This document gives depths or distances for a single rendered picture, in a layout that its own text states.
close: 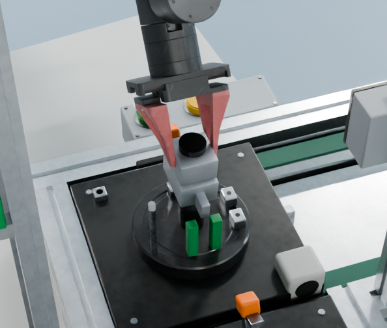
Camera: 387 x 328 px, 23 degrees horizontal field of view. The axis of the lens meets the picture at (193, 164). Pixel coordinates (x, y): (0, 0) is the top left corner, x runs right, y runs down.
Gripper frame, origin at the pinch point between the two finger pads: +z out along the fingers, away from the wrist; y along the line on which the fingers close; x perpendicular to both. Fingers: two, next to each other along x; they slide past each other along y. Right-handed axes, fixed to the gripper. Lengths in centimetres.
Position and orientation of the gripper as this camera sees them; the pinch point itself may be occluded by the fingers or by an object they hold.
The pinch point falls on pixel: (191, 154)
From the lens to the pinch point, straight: 103.4
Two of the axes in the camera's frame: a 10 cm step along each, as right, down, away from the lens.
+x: -2.8, -1.4, 9.5
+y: 9.4, -2.3, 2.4
